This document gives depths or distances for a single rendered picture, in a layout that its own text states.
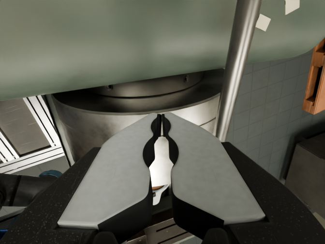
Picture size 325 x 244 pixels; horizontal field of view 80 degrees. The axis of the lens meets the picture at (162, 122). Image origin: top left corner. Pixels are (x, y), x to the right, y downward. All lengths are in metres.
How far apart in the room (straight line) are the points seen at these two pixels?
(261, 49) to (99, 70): 0.18
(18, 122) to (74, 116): 1.14
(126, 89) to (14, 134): 1.23
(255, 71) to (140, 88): 1.87
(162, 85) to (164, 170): 0.12
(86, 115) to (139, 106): 0.07
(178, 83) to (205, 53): 0.08
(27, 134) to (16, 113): 0.15
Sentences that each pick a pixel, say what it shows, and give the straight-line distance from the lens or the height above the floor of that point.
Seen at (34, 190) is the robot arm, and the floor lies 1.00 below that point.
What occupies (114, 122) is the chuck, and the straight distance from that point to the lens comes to 0.24.
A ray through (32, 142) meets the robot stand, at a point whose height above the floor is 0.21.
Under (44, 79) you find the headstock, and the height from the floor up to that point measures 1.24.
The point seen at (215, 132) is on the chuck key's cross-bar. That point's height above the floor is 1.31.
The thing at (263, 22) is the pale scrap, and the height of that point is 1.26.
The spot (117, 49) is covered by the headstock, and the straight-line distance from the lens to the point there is 0.18.
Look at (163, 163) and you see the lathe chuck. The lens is 0.28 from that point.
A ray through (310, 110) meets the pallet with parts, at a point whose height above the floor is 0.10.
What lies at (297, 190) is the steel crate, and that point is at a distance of 3.31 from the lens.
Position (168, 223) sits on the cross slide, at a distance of 0.90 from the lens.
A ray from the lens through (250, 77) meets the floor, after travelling 2.08.
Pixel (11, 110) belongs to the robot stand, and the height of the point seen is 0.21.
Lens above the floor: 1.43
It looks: 56 degrees down
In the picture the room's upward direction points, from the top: 143 degrees clockwise
